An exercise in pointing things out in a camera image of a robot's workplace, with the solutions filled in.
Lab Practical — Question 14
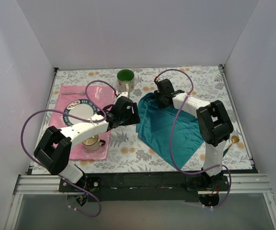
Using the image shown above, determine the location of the teal cloth napkin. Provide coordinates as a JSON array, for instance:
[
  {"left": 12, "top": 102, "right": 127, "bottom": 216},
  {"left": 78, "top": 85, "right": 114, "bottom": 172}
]
[{"left": 136, "top": 92, "right": 204, "bottom": 168}]

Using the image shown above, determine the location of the gold spoon teal handle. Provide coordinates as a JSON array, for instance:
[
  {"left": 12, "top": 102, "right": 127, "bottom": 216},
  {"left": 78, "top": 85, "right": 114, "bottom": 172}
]
[{"left": 223, "top": 135, "right": 240, "bottom": 156}]

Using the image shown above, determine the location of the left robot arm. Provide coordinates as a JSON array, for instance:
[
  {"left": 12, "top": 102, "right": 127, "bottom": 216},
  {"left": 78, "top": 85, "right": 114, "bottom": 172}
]
[{"left": 34, "top": 96, "right": 140, "bottom": 192}]

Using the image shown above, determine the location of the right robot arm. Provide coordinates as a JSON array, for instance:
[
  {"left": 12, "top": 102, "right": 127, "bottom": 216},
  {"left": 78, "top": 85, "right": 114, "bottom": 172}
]
[{"left": 154, "top": 79, "right": 234, "bottom": 191}]

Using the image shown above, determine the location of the green inside floral mug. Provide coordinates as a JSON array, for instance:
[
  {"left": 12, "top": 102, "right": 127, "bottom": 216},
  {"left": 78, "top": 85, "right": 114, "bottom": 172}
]
[{"left": 117, "top": 69, "right": 135, "bottom": 93}]

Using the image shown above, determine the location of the floral tablecloth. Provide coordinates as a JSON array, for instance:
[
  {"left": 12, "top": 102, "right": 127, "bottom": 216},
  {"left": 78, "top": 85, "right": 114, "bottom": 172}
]
[{"left": 48, "top": 66, "right": 253, "bottom": 173}]

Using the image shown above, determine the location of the white plate blue rim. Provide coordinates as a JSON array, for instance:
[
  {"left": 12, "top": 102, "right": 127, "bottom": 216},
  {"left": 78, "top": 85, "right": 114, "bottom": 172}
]
[{"left": 63, "top": 99, "right": 97, "bottom": 126}]

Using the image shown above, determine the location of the cream enamel cup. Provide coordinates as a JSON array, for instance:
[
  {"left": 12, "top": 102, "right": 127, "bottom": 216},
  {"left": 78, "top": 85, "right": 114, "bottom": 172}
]
[{"left": 82, "top": 135, "right": 106, "bottom": 151}]

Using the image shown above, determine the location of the silver fork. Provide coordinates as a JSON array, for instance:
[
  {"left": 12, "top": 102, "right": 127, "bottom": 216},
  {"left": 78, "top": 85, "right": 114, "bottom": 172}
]
[{"left": 61, "top": 92, "right": 86, "bottom": 96}]

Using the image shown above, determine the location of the pink placemat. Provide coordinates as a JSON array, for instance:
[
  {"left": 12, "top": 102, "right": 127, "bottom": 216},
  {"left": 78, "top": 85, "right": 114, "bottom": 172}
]
[{"left": 54, "top": 85, "right": 114, "bottom": 160}]

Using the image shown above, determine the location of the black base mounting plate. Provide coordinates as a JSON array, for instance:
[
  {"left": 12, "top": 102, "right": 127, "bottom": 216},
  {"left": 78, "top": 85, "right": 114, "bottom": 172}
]
[{"left": 59, "top": 170, "right": 232, "bottom": 202}]

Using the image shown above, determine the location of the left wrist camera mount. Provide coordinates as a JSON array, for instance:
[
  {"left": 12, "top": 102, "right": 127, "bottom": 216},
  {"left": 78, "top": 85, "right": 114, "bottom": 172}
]
[{"left": 116, "top": 91, "right": 129, "bottom": 98}]

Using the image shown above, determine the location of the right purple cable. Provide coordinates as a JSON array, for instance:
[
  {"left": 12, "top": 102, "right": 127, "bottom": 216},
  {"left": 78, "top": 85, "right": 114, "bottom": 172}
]
[{"left": 155, "top": 69, "right": 232, "bottom": 208}]

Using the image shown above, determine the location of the purple cable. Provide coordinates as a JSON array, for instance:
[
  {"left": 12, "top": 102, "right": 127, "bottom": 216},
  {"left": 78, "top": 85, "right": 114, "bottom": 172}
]
[
  {"left": 155, "top": 69, "right": 232, "bottom": 208},
  {"left": 21, "top": 80, "right": 119, "bottom": 218}
]

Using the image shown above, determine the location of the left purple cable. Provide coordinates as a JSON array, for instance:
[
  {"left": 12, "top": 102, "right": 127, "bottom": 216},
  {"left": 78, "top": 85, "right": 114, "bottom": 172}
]
[{"left": 21, "top": 80, "right": 119, "bottom": 218}]

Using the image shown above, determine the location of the aluminium frame rail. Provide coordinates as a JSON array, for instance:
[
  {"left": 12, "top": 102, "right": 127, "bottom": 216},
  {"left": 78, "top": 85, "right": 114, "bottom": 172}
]
[{"left": 5, "top": 173, "right": 276, "bottom": 230}]

